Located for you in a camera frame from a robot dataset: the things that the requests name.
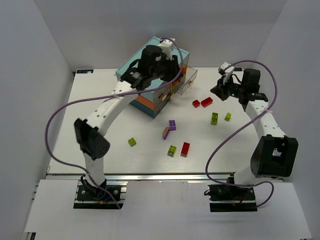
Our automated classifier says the lime 2x2 lego left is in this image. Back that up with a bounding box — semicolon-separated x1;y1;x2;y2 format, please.
128;137;137;147

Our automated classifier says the red 2x3 lego brick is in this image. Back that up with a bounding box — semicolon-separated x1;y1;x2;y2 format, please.
180;142;190;157

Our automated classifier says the clear drawer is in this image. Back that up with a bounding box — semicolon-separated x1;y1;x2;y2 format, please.
170;66;198;96

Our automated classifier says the blue label sticker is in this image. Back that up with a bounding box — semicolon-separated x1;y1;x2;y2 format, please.
76;69;94;74
234;67;243;72

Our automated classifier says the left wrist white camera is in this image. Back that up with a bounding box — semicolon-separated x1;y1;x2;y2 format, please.
157;38;175;60

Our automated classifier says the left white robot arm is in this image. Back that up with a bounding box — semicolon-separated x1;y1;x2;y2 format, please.
74;40;182;187

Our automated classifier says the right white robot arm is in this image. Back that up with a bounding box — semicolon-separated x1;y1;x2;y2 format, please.
210;66;299;185

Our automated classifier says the left blue label sticker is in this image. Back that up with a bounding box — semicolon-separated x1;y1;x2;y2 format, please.
76;69;94;74

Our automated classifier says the wrist white camera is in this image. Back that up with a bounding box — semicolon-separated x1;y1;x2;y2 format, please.
218;62;235;85
157;38;175;60

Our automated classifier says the lime patterned lego centre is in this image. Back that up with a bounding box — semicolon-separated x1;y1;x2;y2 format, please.
167;145;177;157

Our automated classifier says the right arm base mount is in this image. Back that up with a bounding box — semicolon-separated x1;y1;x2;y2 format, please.
203;179;258;213

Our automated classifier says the purple curved patterned lego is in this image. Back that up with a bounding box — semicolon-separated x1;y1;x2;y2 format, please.
162;127;170;140

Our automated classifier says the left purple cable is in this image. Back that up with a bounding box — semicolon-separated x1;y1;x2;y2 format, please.
44;37;185;210

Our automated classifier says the lime 2x3 lego right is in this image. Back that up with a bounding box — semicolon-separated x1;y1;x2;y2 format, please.
210;112;219;126

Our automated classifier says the small red lego brick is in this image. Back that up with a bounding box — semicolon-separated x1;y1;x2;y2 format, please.
192;100;201;108

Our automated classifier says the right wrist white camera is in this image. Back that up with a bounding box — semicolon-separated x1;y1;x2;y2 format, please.
218;62;235;85

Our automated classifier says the purple 2x3 lego brick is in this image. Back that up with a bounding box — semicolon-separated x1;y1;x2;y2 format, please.
168;119;177;131

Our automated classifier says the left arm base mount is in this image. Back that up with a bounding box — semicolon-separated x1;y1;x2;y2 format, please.
73;175;126;210

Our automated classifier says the red long lego brick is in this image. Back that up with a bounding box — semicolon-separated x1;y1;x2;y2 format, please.
200;97;213;108

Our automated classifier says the right blue label sticker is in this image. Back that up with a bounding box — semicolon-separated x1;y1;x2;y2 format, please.
234;67;243;72

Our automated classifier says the teal orange drawer cabinet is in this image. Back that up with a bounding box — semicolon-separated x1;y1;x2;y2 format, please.
115;36;190;119

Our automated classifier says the small lime lego right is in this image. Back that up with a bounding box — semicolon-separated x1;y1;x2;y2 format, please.
224;112;232;122

